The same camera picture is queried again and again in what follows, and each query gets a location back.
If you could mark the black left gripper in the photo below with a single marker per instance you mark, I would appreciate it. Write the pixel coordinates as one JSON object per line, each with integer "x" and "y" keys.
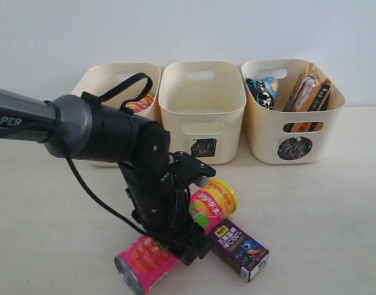
{"x": 160, "y": 202}

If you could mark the purple juice carton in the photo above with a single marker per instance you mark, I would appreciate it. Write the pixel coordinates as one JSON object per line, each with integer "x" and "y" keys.
{"x": 238, "y": 249}

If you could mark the yellow chips can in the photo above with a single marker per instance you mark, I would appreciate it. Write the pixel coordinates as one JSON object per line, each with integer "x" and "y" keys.
{"x": 142, "y": 104}

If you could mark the orange snack bag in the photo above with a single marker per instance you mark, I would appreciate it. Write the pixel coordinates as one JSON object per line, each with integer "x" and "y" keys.
{"x": 309, "y": 93}

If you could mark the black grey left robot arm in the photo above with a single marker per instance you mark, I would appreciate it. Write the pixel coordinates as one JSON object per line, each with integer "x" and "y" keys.
{"x": 27, "y": 119}

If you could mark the cream bin with circle mark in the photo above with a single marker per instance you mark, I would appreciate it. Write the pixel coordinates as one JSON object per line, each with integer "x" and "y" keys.
{"x": 278, "y": 137}

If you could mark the cream bin with square mark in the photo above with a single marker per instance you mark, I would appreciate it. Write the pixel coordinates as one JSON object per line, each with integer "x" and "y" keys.
{"x": 202, "y": 104}

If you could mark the dark blue snack bag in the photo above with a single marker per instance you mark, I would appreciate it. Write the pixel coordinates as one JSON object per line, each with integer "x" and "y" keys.
{"x": 264, "y": 91}

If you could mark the cream bin with triangle mark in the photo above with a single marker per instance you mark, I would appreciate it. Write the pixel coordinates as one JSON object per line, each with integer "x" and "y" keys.
{"x": 114, "y": 80}

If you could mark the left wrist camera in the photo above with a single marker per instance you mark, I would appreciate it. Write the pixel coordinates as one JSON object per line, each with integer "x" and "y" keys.
{"x": 190, "y": 169}

